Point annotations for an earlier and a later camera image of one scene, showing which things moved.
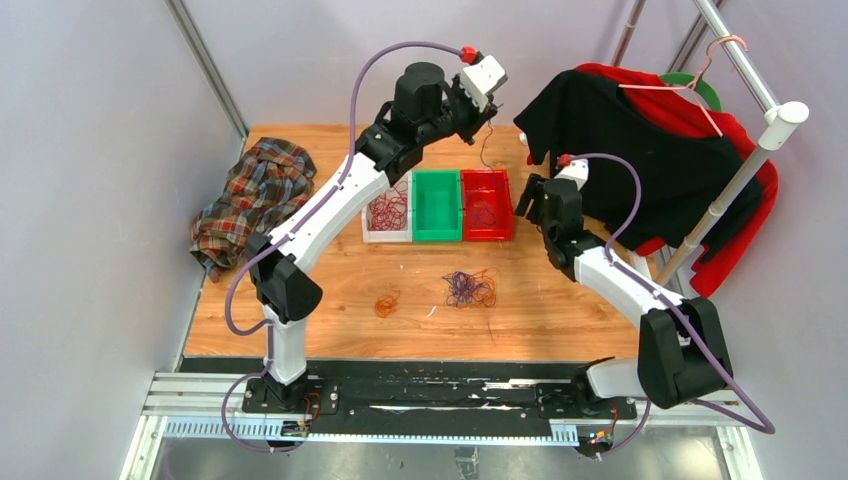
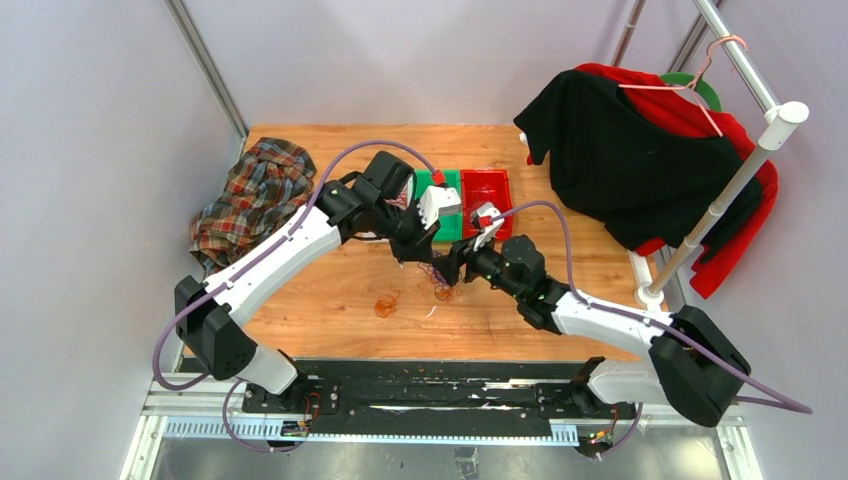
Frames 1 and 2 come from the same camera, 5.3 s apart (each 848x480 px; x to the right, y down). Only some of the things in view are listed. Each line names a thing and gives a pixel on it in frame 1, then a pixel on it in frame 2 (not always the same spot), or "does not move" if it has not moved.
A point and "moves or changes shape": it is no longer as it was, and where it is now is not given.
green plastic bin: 436,206 does not move
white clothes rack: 776,118 does not move
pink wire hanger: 693,85 does not move
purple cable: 461,289 moves or changes shape
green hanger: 695,83 does not move
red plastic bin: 487,209 does not move
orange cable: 484,291 -> 443,293
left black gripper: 479,119 -> 420,247
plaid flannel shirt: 270,181 does not move
